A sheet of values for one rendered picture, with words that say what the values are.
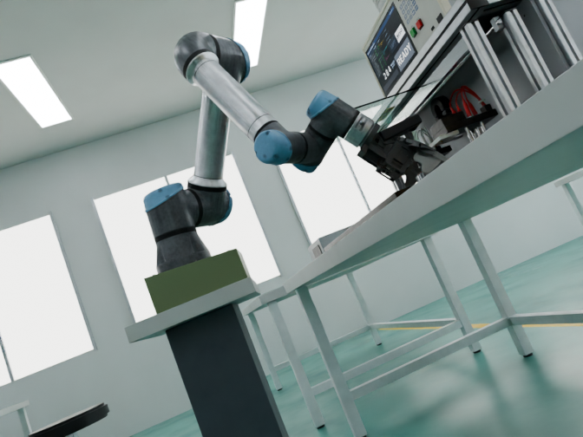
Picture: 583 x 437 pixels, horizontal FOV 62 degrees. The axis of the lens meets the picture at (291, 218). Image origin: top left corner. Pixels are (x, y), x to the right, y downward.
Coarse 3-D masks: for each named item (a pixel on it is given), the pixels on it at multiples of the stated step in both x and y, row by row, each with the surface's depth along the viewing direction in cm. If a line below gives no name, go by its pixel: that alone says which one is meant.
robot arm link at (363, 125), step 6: (360, 114) 114; (360, 120) 113; (366, 120) 114; (372, 120) 115; (354, 126) 113; (360, 126) 113; (366, 126) 113; (372, 126) 114; (348, 132) 120; (354, 132) 113; (360, 132) 113; (366, 132) 113; (348, 138) 115; (354, 138) 114; (360, 138) 113; (366, 138) 114; (354, 144) 116; (360, 144) 115
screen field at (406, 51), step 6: (408, 42) 134; (402, 48) 137; (408, 48) 134; (396, 54) 141; (402, 54) 138; (408, 54) 135; (396, 60) 142; (402, 60) 139; (408, 60) 136; (402, 66) 140
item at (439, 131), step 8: (488, 112) 119; (496, 112) 119; (440, 120) 117; (448, 120) 117; (456, 120) 117; (464, 120) 117; (472, 120) 118; (480, 120) 118; (488, 120) 121; (432, 128) 122; (440, 128) 119; (448, 128) 116; (456, 128) 116; (472, 128) 123; (440, 136) 116; (448, 136) 116; (432, 144) 120; (440, 144) 121
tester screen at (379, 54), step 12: (384, 24) 141; (396, 24) 136; (384, 36) 144; (408, 36) 133; (372, 48) 153; (384, 48) 146; (396, 48) 140; (372, 60) 155; (384, 60) 148; (384, 84) 154
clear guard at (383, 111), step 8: (416, 88) 135; (392, 96) 133; (400, 96) 136; (408, 96) 139; (368, 104) 132; (376, 104) 134; (384, 104) 137; (392, 104) 140; (400, 104) 143; (368, 112) 138; (376, 112) 141; (384, 112) 144; (392, 112) 147; (376, 120) 148; (384, 120) 152; (392, 120) 156
